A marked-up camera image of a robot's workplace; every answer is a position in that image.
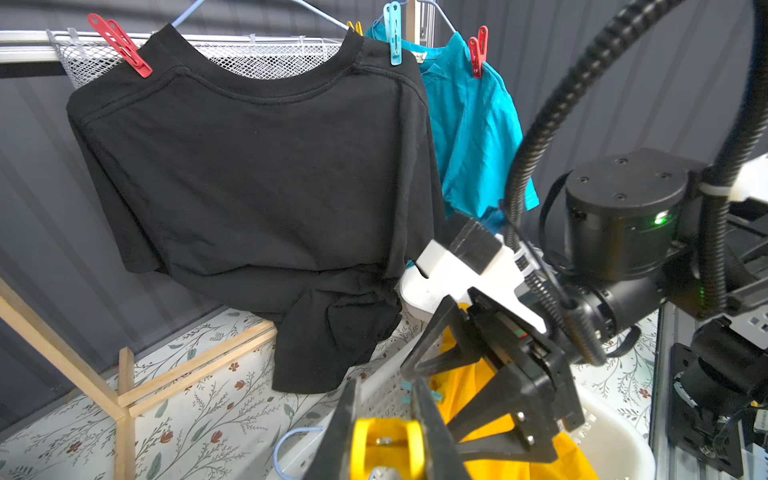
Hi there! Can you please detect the white wire mesh basket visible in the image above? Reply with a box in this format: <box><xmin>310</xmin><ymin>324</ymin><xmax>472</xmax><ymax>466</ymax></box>
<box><xmin>46</xmin><ymin>29</ymin><xmax>344</xmax><ymax>90</ymax></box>

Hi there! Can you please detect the wooden clothes rack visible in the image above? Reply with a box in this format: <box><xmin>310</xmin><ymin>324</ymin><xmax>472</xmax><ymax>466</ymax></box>
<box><xmin>1</xmin><ymin>282</ymin><xmax>276</xmax><ymax>479</ymax></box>

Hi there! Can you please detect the red clothespin on black shirt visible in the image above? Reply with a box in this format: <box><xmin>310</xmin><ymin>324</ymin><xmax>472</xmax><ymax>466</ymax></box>
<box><xmin>87</xmin><ymin>13</ymin><xmax>153</xmax><ymax>78</ymax></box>

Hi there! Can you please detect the blue wire hanger teal shirt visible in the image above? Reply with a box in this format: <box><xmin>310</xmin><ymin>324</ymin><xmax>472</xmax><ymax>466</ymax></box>
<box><xmin>419</xmin><ymin>0</ymin><xmax>457</xmax><ymax>34</ymax></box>

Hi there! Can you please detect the teal t-shirt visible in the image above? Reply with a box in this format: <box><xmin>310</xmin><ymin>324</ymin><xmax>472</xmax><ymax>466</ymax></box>
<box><xmin>402</xmin><ymin>33</ymin><xmax>523</xmax><ymax>234</ymax></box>

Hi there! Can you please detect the black t-shirt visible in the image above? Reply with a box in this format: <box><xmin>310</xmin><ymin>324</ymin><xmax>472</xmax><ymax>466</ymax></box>
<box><xmin>66</xmin><ymin>26</ymin><xmax>445</xmax><ymax>394</ymax></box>

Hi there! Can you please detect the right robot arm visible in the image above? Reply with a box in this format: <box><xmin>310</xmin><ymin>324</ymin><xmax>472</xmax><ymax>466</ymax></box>
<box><xmin>402</xmin><ymin>1</ymin><xmax>767</xmax><ymax>477</ymax></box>

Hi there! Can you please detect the blue wire hanger yellow shirt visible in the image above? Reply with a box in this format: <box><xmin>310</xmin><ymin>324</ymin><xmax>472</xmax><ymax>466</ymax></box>
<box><xmin>268</xmin><ymin>426</ymin><xmax>325</xmax><ymax>479</ymax></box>

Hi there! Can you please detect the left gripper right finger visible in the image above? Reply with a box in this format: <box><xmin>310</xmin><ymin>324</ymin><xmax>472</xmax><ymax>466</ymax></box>
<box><xmin>411</xmin><ymin>379</ymin><xmax>471</xmax><ymax>480</ymax></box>

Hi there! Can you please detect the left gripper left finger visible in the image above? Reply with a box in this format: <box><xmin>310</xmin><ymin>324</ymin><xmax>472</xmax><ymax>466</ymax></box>
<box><xmin>304</xmin><ymin>380</ymin><xmax>360</xmax><ymax>480</ymax></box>

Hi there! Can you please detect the teal clothespin on black shirt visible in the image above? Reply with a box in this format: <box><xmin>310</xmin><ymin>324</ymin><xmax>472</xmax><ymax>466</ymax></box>
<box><xmin>382</xmin><ymin>1</ymin><xmax>402</xmax><ymax>66</ymax></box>

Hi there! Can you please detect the white plastic tray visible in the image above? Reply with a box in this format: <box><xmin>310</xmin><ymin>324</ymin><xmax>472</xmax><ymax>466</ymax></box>
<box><xmin>399</xmin><ymin>265</ymin><xmax>462</xmax><ymax>322</ymax></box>

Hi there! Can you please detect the yellow t-shirt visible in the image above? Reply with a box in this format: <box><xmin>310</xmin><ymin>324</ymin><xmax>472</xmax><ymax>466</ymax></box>
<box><xmin>433</xmin><ymin>303</ymin><xmax>597</xmax><ymax>479</ymax></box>

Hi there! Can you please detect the blue wire hanger black shirt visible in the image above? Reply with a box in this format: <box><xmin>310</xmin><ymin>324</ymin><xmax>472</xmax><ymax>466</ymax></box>
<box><xmin>156</xmin><ymin>1</ymin><xmax>360</xmax><ymax>37</ymax></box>

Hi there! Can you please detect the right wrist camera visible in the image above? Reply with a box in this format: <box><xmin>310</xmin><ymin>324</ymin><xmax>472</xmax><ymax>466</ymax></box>
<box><xmin>413</xmin><ymin>215</ymin><xmax>552</xmax><ymax>333</ymax></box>

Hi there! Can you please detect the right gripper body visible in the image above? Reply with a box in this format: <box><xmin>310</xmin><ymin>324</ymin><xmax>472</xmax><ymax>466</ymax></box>
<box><xmin>461</xmin><ymin>288</ymin><xmax>585</xmax><ymax>432</ymax></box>

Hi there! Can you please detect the red clothespin on teal shirt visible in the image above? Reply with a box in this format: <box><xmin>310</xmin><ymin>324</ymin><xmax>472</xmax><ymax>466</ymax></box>
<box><xmin>468</xmin><ymin>25</ymin><xmax>489</xmax><ymax>79</ymax></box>

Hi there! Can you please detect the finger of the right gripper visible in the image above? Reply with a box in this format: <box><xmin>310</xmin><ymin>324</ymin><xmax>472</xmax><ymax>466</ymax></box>
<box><xmin>400</xmin><ymin>296</ymin><xmax>483</xmax><ymax>380</ymax></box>
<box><xmin>446</xmin><ymin>363</ymin><xmax>560</xmax><ymax>464</ymax></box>

